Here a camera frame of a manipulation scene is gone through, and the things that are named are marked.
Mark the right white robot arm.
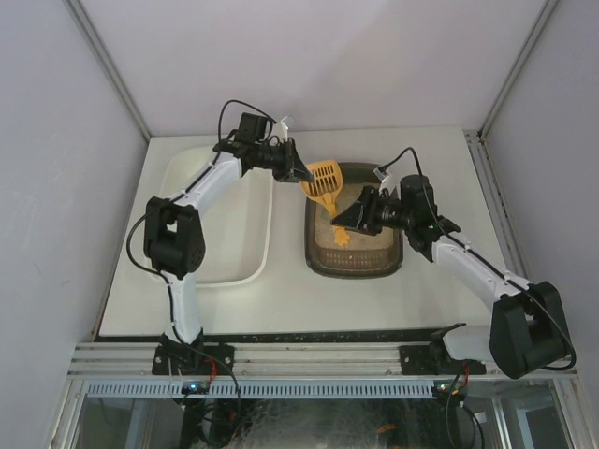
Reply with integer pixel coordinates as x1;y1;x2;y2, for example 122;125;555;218
332;183;577;379

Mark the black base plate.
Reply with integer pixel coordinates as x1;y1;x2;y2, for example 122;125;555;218
399;344;487;376
152;340;235;376

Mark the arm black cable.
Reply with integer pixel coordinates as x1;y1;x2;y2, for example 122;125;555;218
379;146;577;370
125;98;277;328

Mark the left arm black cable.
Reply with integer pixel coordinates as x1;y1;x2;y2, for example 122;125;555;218
125;98;277;328

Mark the aluminium front rail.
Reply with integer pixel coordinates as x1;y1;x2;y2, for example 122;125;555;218
66;339;578;378

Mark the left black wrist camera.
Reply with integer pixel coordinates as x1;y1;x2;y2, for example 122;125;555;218
234;112;272;145

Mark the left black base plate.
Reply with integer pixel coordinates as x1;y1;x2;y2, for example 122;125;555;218
152;340;235;376

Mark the dark brown litter box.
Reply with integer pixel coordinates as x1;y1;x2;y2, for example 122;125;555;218
304;162;403;279

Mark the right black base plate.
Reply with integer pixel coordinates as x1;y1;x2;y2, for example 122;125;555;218
399;344;487;376

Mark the aluminium frame post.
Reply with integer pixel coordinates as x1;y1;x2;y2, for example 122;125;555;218
478;0;562;140
63;0;152;143

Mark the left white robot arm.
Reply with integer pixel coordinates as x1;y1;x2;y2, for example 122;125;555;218
143;138;313;346

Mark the yellow litter scoop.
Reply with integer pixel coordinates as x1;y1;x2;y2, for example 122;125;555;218
300;159;343;219

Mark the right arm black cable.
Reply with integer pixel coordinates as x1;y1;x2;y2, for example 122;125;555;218
379;146;577;370

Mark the right aluminium side rail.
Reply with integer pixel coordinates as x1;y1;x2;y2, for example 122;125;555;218
463;130;533;280

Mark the left aluminium frame post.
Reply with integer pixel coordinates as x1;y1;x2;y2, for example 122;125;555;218
63;0;152;143

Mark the right aluminium frame post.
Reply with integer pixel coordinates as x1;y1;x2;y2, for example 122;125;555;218
478;0;562;140

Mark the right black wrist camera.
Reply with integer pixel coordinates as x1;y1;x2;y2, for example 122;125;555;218
400;174;437;222

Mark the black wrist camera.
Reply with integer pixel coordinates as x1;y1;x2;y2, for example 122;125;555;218
234;112;272;145
400;174;437;222

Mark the grey slotted cable duct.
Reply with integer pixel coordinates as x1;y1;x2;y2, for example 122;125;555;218
86;379;553;399

